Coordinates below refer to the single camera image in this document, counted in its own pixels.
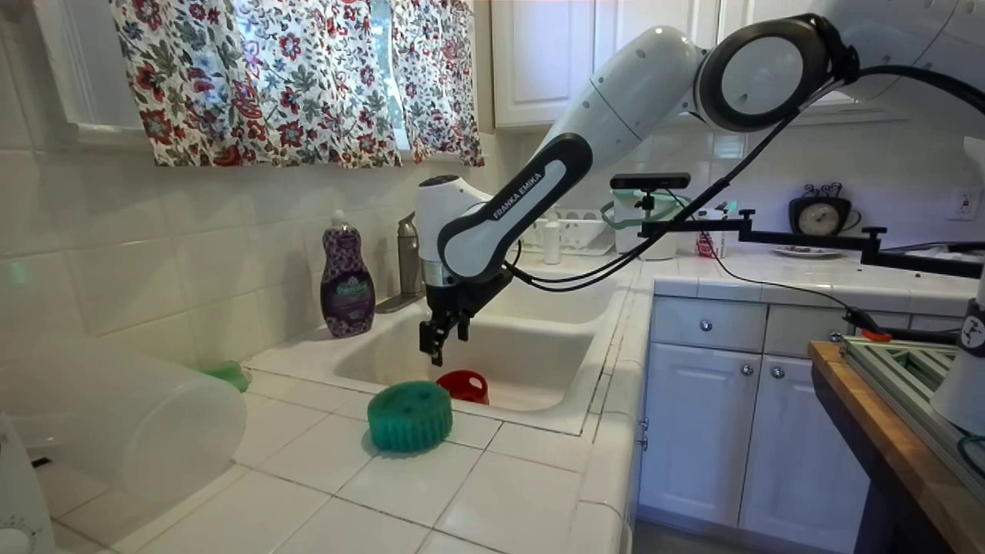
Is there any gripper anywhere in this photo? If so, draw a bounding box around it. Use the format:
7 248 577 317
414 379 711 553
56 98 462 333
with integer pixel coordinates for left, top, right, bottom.
419 285 472 368

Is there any red lid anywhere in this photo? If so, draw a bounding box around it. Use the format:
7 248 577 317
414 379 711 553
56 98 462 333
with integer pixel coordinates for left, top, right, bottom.
436 369 491 406

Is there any sink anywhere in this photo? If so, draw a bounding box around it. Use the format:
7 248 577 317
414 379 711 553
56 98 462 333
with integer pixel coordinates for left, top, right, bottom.
329 269 626 414

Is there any tap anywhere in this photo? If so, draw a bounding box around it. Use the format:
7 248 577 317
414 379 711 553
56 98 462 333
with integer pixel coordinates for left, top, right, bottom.
375 212 426 314

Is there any green round scrubber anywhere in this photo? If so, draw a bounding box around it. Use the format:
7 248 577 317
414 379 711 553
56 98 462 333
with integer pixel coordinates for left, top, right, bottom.
366 380 454 454

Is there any purple dish soap bottle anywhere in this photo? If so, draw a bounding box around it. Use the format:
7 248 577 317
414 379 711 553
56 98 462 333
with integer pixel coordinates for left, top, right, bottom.
320 209 377 339

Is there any small white bottle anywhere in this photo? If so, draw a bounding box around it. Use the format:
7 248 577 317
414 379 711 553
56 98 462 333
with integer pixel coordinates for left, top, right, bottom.
542 211 563 266

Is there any white dish rack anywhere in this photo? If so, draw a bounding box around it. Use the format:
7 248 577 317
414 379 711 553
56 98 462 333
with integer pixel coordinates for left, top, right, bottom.
522 206 618 257

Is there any white jug with green band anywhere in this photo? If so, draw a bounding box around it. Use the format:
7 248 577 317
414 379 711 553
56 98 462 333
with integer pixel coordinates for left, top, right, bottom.
600 188 691 262

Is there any small green sponge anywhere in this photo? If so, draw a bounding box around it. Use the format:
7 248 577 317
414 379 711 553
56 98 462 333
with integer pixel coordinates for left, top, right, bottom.
202 359 252 394

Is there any drawer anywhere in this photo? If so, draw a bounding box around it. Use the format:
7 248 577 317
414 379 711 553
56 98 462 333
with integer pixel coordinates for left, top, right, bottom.
765 305 856 359
651 295 769 354

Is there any base cabinet door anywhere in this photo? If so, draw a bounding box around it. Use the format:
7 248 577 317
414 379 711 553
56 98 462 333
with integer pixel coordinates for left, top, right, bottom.
738 353 872 554
638 342 763 529

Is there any floral curtain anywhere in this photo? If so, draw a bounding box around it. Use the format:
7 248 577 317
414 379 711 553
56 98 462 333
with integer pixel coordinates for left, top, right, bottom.
110 0 486 169

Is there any translucent plastic container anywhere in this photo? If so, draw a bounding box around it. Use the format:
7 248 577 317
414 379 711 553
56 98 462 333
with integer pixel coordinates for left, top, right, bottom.
0 337 249 510

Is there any black table clock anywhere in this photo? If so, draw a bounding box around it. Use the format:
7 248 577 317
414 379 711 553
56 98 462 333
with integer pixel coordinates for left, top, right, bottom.
788 182 863 237

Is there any orange and black clamp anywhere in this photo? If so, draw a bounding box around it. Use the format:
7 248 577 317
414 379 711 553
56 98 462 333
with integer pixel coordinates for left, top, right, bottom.
842 306 964 345

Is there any window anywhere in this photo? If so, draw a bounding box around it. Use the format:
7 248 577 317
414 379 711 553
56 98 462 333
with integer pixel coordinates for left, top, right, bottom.
32 0 495 151

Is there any white appliance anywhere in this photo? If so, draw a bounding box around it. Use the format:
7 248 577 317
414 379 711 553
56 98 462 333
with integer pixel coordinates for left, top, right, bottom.
0 414 56 554

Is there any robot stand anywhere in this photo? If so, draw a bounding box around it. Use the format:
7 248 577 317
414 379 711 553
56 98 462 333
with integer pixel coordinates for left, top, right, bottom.
808 337 985 554

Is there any white wall cabinet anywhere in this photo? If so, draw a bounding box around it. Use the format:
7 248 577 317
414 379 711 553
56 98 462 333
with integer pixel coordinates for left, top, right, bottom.
489 0 909 129

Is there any wall cabinet door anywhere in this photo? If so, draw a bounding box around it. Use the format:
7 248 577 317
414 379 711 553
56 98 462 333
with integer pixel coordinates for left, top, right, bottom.
492 0 618 128

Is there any black cable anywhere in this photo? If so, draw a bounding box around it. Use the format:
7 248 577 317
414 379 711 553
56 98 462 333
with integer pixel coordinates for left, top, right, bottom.
710 245 856 315

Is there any camera on mount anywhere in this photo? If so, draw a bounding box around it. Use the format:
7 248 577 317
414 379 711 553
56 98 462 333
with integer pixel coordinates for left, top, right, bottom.
609 172 985 280

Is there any wall socket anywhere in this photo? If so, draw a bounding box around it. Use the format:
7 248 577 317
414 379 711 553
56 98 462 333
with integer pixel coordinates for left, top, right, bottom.
947 186 983 222

